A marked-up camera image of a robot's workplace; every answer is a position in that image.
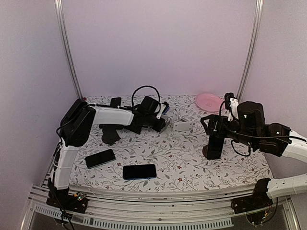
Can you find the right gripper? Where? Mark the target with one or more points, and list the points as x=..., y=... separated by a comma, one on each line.
x=212, y=117

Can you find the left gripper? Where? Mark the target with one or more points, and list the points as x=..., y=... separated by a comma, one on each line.
x=159, y=126

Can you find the white grey folding stand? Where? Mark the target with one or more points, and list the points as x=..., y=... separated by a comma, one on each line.
x=168, y=120

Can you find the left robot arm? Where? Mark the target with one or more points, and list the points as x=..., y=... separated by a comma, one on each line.
x=76, y=125

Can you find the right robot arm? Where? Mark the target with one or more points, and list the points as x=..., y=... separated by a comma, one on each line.
x=281, y=141

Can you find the blue phone face down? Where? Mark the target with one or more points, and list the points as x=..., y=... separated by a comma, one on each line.
x=165, y=109

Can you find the white flat folding stand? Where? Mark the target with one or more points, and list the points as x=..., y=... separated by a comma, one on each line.
x=180, y=124

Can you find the black folding phone stand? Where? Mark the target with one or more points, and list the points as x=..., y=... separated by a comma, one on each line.
x=135, y=126

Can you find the black phone blue edge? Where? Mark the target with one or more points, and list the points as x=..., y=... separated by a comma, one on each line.
x=135, y=172

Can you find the small black phone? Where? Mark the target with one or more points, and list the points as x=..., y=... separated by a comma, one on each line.
x=115, y=102

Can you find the dark grey phone stand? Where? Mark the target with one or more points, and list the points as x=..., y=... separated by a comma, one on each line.
x=110, y=136

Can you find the black phone teal edge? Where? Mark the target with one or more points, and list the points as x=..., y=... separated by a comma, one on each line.
x=100, y=158

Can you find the pink plastic plate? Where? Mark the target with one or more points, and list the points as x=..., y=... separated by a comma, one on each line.
x=208, y=102

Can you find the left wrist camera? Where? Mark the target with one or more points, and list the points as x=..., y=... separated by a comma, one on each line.
x=160, y=109

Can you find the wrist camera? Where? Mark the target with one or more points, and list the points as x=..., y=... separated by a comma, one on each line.
x=231, y=104
x=160, y=109

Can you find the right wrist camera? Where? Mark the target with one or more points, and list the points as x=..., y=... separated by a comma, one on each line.
x=231, y=104

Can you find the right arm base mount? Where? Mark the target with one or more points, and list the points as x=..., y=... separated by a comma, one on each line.
x=258, y=199

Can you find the front aluminium rail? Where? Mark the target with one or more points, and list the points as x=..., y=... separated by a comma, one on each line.
x=123, y=210

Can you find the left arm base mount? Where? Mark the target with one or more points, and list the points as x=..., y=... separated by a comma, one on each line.
x=61, y=199

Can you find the right aluminium frame post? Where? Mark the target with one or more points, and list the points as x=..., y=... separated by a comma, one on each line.
x=251, y=48

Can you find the aluminium frame post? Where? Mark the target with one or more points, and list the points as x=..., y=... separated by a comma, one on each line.
x=67, y=50
x=251, y=48

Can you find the left aluminium frame post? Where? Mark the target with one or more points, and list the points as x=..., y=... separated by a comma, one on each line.
x=67, y=50

